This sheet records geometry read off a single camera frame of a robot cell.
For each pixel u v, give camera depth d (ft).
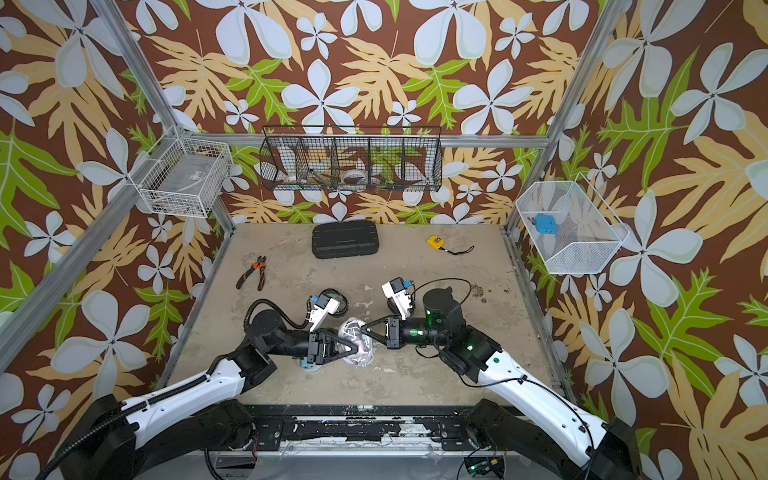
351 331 2.14
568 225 2.81
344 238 3.64
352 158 3.22
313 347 1.97
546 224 2.81
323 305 2.12
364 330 2.12
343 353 2.09
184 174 2.83
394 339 1.91
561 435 1.36
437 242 3.76
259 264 3.53
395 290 2.06
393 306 3.12
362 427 2.50
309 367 2.74
